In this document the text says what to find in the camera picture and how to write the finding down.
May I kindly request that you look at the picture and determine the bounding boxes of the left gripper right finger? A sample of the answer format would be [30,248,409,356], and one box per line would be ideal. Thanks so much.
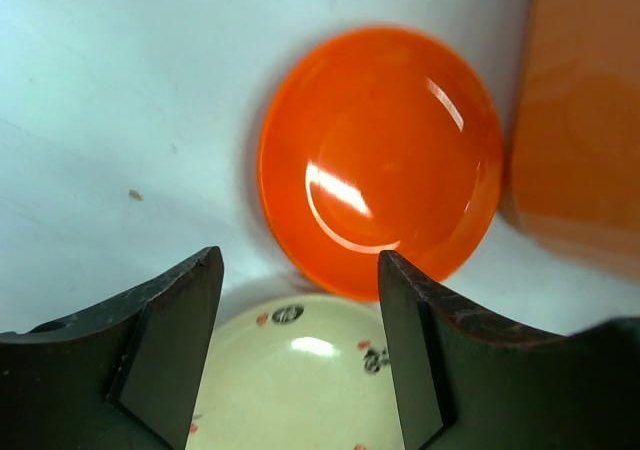
[378,251,639,449]

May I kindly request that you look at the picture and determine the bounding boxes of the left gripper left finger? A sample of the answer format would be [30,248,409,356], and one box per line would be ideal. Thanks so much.
[1,247,224,449]

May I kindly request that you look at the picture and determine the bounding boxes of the beige floral round plate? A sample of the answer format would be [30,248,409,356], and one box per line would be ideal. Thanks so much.
[186,294,404,450]

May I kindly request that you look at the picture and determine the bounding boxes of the small orange round plate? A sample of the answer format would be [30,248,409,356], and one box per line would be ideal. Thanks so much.
[257,25,503,302]

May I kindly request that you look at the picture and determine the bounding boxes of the orange plastic bin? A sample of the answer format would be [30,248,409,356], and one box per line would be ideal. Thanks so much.
[503,0,639,281]

